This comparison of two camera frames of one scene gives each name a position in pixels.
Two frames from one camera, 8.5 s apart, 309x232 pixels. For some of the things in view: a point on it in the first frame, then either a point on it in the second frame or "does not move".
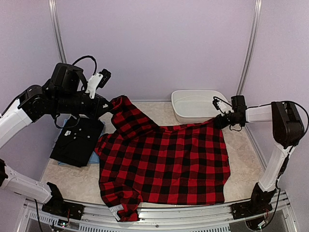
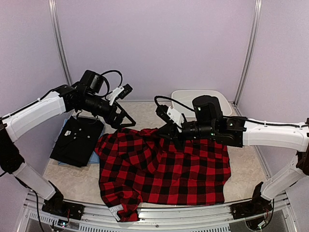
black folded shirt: [77, 140] does not move
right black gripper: [221, 123] to [170, 131]
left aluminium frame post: [55, 20] does not move
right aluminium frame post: [258, 7] does not move
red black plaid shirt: [141, 163] does not move
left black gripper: [99, 101] to [116, 123]
